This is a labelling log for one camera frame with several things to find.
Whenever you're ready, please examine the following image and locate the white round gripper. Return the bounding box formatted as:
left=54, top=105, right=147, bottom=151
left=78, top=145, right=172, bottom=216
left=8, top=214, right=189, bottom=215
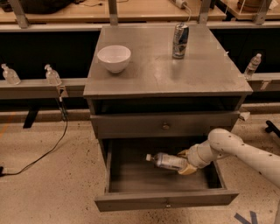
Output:
left=178, top=141, right=219, bottom=175

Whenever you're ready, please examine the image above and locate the clear plastic water bottle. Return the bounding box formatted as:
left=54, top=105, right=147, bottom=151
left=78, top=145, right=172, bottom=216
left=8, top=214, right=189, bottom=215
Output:
left=146, top=152, right=187, bottom=172

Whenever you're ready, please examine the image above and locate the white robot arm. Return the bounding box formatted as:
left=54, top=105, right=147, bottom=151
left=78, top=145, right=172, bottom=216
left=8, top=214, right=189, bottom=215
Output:
left=178, top=129, right=280, bottom=187

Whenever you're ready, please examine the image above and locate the closed grey upper drawer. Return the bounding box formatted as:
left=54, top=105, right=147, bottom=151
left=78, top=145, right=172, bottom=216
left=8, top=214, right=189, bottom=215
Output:
left=90, top=111, right=239, bottom=139

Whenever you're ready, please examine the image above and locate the open grey bottom drawer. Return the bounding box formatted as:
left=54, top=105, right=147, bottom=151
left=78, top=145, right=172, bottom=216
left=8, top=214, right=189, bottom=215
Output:
left=94, top=136, right=238, bottom=212

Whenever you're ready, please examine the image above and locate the grey wooden drawer cabinet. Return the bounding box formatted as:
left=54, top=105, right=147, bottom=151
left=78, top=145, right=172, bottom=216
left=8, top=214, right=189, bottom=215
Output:
left=82, top=24, right=254, bottom=213

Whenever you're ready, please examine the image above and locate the small clear bottle right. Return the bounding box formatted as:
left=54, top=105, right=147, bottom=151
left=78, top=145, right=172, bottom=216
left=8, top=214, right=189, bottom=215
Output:
left=244, top=53, right=262, bottom=80

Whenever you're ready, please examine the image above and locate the clear pump bottle far left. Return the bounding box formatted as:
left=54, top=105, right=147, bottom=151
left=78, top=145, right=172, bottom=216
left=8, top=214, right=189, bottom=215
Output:
left=1, top=64, right=21, bottom=85

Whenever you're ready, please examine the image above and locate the black chair base leg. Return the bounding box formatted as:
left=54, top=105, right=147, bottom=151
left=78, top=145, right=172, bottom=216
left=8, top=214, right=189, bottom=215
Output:
left=265, top=120, right=280, bottom=138

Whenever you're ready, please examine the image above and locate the white ceramic bowl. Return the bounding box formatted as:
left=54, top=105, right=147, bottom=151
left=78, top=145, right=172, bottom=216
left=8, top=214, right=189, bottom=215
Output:
left=97, top=45, right=131, bottom=74

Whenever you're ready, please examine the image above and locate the silver blue drink can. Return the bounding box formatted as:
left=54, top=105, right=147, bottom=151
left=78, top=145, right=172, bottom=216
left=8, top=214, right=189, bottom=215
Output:
left=172, top=23, right=189, bottom=59

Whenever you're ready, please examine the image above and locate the white power adapter with cord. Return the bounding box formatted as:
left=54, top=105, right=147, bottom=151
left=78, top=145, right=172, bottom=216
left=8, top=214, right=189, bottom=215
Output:
left=169, top=0, right=192, bottom=22

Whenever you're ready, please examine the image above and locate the clear pump bottle on rail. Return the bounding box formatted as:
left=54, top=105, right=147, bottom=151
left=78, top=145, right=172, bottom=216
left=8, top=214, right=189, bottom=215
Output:
left=45, top=64, right=62, bottom=86

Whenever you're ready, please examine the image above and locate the grey metal rail shelf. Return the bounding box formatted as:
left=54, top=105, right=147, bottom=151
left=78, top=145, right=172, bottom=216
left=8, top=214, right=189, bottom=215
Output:
left=0, top=78, right=87, bottom=100

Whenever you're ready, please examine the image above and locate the black power cable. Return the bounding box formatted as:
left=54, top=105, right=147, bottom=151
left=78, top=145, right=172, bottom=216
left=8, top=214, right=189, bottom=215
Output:
left=0, top=87, right=69, bottom=179

